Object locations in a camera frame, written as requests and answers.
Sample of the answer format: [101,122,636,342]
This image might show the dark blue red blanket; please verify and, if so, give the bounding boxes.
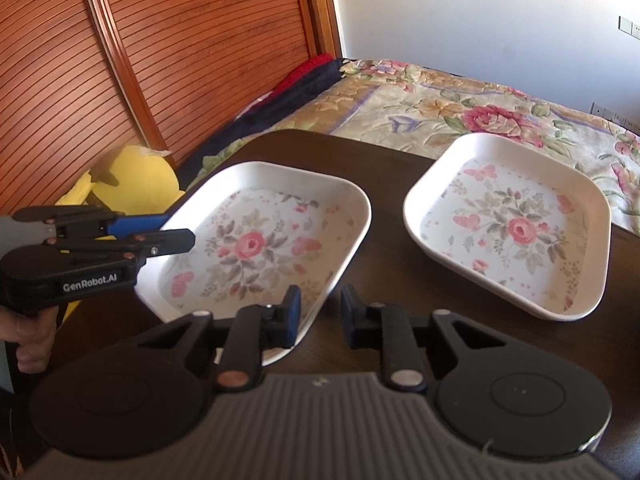
[177,53,346,191]

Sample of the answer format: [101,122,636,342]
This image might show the yellow plush toy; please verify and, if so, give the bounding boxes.
[55,145,184,216]

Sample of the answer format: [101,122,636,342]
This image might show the person's left hand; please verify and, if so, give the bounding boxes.
[1,307,58,374]

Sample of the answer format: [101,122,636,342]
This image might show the white floral tray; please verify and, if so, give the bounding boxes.
[402,133,612,322]
[134,162,372,338]

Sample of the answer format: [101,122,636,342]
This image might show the wall power outlet strip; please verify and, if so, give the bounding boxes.
[590,103,640,134]

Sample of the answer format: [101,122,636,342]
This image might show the white wall switch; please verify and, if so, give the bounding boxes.
[618,16,640,39]

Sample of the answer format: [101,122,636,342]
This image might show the floral bed quilt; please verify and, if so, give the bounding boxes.
[193,58,639,233]

